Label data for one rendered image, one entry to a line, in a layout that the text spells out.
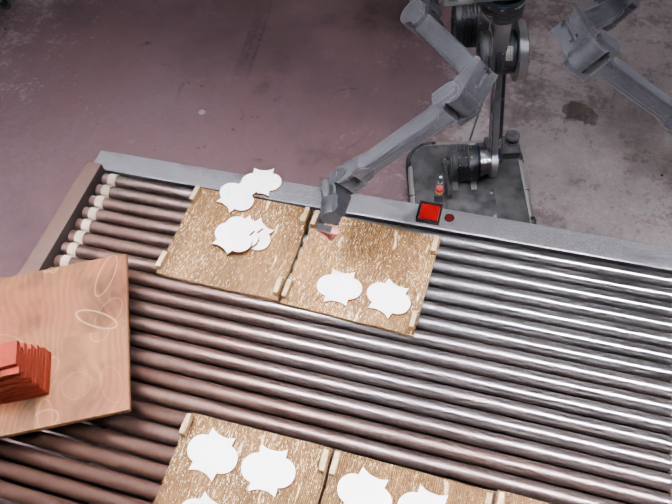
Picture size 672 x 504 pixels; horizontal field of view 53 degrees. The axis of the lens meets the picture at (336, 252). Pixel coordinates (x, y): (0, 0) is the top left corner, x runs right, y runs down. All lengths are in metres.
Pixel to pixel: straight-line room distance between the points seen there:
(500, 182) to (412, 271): 1.21
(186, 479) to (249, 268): 0.65
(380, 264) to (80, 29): 3.20
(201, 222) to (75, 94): 2.23
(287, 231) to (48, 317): 0.75
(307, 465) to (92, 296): 0.79
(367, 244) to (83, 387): 0.92
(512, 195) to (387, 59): 1.34
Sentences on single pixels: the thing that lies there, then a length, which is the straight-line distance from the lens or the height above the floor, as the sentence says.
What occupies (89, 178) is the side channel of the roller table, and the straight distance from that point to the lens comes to 2.50.
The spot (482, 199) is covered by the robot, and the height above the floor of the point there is 0.26.
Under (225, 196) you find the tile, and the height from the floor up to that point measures 0.95.
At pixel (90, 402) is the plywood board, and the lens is 1.94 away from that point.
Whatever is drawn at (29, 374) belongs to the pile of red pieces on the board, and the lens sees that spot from 1.92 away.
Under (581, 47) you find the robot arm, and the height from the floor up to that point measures 1.59.
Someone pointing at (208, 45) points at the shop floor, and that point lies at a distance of 4.38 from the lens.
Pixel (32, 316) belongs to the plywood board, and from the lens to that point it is 2.14.
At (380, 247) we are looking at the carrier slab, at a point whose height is 0.94.
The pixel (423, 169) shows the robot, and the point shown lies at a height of 0.24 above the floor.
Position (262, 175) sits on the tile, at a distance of 2.34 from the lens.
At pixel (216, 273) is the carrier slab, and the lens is 2.13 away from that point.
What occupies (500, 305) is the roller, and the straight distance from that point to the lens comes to 2.04.
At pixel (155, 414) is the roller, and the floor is 0.92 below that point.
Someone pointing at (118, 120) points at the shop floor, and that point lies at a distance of 4.09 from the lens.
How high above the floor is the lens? 2.70
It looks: 57 degrees down
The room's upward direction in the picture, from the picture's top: 8 degrees counter-clockwise
